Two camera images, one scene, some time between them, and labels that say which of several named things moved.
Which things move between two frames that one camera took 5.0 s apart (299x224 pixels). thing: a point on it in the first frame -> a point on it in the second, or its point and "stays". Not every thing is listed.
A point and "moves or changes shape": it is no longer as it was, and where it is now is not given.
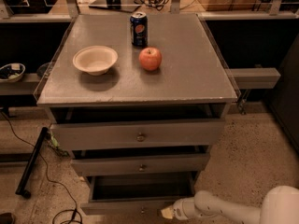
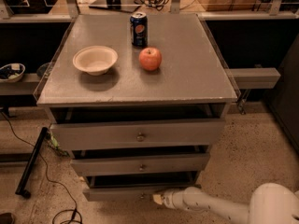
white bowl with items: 12,72 stays
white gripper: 179,208 -> 171,199
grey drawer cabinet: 138,100 stays
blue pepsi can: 139,29 stays
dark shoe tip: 7,218 stays
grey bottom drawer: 135,195 moves or changes shape
